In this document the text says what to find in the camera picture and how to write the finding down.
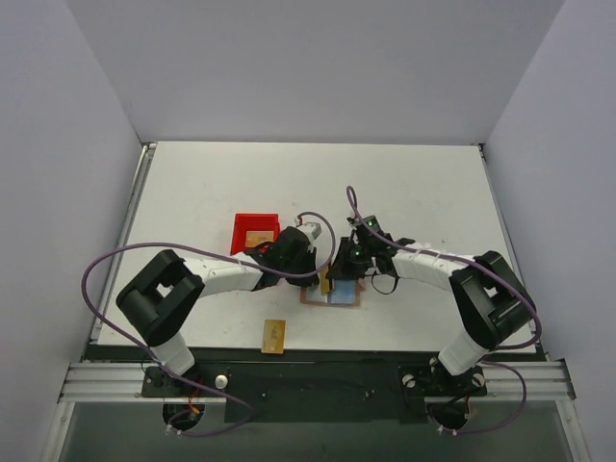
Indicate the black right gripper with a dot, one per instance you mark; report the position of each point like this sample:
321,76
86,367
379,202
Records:
345,265

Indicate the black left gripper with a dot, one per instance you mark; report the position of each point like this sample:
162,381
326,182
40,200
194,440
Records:
305,266

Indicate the gold card with black stripe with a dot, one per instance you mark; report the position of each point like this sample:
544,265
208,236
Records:
326,284

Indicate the tan leather card holder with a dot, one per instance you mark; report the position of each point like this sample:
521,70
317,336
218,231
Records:
345,294

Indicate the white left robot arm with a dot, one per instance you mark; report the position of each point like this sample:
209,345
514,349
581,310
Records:
158,300

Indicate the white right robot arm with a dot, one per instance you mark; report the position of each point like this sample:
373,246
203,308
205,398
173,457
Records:
491,301

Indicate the red plastic bin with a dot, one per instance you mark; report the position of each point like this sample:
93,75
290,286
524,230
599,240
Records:
250,230

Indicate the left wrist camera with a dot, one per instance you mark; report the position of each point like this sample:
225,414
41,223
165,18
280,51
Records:
312,230

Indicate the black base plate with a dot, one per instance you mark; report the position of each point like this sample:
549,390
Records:
320,386

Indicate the aluminium frame rail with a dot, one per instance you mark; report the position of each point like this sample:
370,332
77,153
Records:
108,383

